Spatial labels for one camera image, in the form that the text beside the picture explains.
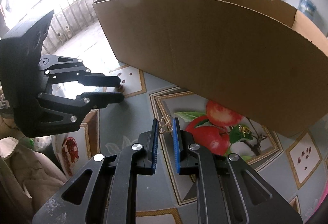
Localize fruit print tablecloth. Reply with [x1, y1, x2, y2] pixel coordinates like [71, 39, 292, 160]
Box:
[50, 62, 328, 224]

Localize small gold earring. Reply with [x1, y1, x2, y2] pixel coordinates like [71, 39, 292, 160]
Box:
[238, 125, 252, 137]

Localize brown cardboard box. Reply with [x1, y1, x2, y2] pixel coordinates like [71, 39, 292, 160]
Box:
[93, 0, 327, 137]

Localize blue water jug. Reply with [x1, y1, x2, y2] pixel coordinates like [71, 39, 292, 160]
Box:
[298, 0, 316, 20]

